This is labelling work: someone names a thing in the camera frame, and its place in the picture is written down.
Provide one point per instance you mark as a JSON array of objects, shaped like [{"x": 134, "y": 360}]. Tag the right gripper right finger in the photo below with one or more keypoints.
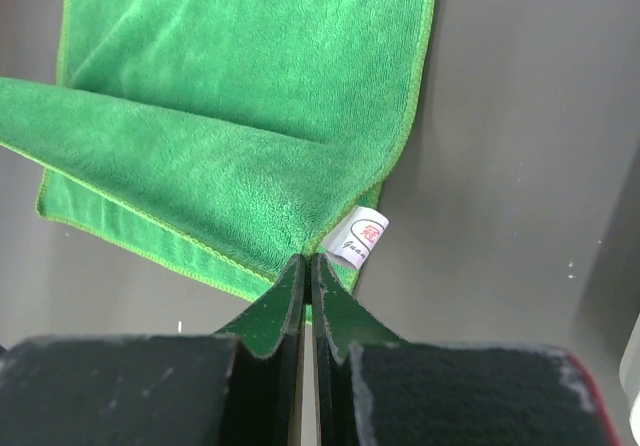
[{"x": 342, "y": 329}]

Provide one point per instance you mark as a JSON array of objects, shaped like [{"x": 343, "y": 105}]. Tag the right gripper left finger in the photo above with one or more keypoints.
[{"x": 263, "y": 402}]

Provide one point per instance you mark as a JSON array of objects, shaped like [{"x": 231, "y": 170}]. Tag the green towel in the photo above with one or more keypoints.
[{"x": 220, "y": 137}]

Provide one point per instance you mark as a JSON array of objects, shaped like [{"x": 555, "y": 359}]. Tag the white plastic tray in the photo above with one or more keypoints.
[{"x": 629, "y": 375}]

